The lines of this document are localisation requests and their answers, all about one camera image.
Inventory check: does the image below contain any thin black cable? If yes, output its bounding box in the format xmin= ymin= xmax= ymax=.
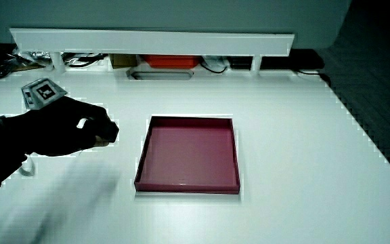
xmin=200 ymin=62 xmax=229 ymax=75

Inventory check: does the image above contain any brown cardboard box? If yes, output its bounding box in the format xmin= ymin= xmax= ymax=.
xmin=109 ymin=54 xmax=139 ymax=70

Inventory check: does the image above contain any orange box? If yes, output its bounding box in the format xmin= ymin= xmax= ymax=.
xmin=143 ymin=54 xmax=202 ymax=70

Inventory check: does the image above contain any black power cable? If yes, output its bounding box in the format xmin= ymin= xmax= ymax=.
xmin=295 ymin=68 xmax=332 ymax=87

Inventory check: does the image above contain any person's right hand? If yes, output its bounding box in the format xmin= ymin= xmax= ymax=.
xmin=0 ymin=78 xmax=114 ymax=157

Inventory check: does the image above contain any white plastic item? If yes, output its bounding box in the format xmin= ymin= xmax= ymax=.
xmin=202 ymin=56 xmax=228 ymax=70

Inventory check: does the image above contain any small black box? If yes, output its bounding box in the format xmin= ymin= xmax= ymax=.
xmin=227 ymin=56 xmax=254 ymax=70

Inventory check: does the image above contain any black charger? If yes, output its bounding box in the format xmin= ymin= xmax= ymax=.
xmin=95 ymin=119 xmax=120 ymax=148

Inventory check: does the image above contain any red square tray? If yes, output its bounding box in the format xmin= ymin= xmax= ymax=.
xmin=133 ymin=115 xmax=242 ymax=195

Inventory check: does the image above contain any white desk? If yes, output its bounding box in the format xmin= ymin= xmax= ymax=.
xmin=0 ymin=68 xmax=390 ymax=244

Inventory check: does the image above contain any white desk shelf riser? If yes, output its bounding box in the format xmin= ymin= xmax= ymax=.
xmin=9 ymin=28 xmax=296 ymax=75

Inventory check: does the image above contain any long black device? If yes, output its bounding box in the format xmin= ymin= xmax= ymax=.
xmin=260 ymin=48 xmax=326 ymax=71

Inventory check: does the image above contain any black cable bundle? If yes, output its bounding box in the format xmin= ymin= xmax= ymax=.
xmin=61 ymin=53 xmax=109 ymax=68

